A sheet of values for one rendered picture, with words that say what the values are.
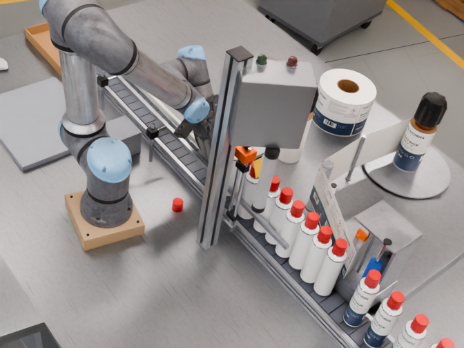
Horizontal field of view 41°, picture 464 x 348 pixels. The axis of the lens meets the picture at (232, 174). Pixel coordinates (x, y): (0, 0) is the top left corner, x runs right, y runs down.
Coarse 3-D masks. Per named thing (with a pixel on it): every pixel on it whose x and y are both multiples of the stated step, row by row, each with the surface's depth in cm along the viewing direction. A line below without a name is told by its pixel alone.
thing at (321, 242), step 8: (320, 232) 160; (328, 232) 160; (312, 240) 163; (320, 240) 161; (328, 240) 161; (312, 248) 164; (320, 248) 161; (328, 248) 162; (312, 256) 165; (320, 256) 164; (304, 264) 170; (312, 264) 167; (320, 264) 167; (304, 272) 171; (312, 272) 169; (304, 280) 172; (312, 280) 172
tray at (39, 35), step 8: (40, 24) 243; (32, 32) 243; (40, 32) 246; (48, 32) 246; (32, 40) 238; (40, 40) 242; (48, 40) 243; (40, 48) 235; (48, 48) 239; (56, 48) 240; (48, 56) 231; (56, 56) 236; (56, 64) 228
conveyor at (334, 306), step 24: (96, 72) 225; (120, 96) 218; (144, 96) 220; (144, 120) 211; (168, 120) 213; (168, 144) 204; (192, 144) 206; (192, 168) 198; (264, 240) 181; (288, 264) 176; (312, 288) 172; (336, 312) 167; (360, 336) 163
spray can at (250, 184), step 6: (252, 168) 173; (246, 174) 176; (252, 174) 174; (246, 180) 176; (252, 180) 175; (246, 186) 177; (252, 186) 176; (246, 192) 178; (252, 192) 177; (246, 198) 179; (252, 198) 179; (240, 210) 184; (240, 216) 186; (246, 216) 185
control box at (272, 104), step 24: (240, 72) 137; (264, 72) 138; (288, 72) 139; (312, 72) 140; (240, 96) 137; (264, 96) 137; (288, 96) 138; (312, 96) 138; (240, 120) 142; (264, 120) 142; (288, 120) 143; (240, 144) 147; (264, 144) 148; (288, 144) 148
